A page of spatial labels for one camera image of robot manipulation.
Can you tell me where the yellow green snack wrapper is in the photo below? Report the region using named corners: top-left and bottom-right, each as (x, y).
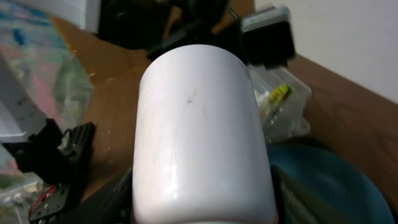
top-left (267, 84), bottom-right (291, 103)

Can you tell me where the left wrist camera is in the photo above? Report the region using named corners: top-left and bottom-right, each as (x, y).
top-left (240, 6), bottom-right (296, 69)

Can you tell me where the clear plastic waste bin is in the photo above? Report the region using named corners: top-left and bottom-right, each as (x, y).
top-left (248, 65), bottom-right (312, 143)

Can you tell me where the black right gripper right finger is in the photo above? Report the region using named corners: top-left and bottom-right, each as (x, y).
top-left (271, 166), bottom-right (354, 224)

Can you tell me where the white cup pink inside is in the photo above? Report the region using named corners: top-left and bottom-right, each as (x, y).
top-left (132, 45), bottom-right (277, 223)

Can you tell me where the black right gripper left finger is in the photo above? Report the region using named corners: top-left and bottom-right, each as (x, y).
top-left (54, 169), bottom-right (132, 224)

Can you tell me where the dark blue plate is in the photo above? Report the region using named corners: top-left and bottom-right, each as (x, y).
top-left (267, 143), bottom-right (397, 224)

